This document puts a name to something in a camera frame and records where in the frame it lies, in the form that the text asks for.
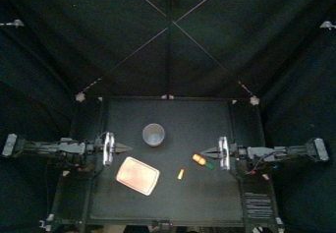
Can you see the orange toy shrimp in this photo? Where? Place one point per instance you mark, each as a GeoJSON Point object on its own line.
{"type": "Point", "coordinates": [199, 159]}

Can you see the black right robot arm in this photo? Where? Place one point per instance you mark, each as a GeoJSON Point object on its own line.
{"type": "Point", "coordinates": [284, 151]}

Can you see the small yellow orange toy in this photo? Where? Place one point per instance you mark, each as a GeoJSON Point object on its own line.
{"type": "Point", "coordinates": [180, 174]}

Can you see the grey plastic cup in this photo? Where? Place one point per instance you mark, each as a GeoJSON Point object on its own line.
{"type": "Point", "coordinates": [153, 134]}

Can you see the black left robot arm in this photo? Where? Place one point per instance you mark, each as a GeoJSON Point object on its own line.
{"type": "Point", "coordinates": [48, 147]}

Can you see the grey frame corner bracket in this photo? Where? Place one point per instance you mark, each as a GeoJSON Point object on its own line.
{"type": "Point", "coordinates": [253, 100]}
{"type": "Point", "coordinates": [79, 96]}

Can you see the black vertical frame pole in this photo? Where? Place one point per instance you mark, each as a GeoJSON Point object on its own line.
{"type": "Point", "coordinates": [169, 46]}

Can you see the white text label sticker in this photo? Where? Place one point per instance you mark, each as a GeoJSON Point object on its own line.
{"type": "Point", "coordinates": [257, 204]}

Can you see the grey frame middle bracket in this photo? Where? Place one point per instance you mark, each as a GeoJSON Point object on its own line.
{"type": "Point", "coordinates": [167, 96]}

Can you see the small green toy piece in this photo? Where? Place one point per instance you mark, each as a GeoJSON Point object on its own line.
{"type": "Point", "coordinates": [209, 165]}

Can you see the pink rectangular plate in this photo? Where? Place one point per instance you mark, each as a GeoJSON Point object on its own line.
{"type": "Point", "coordinates": [137, 175]}

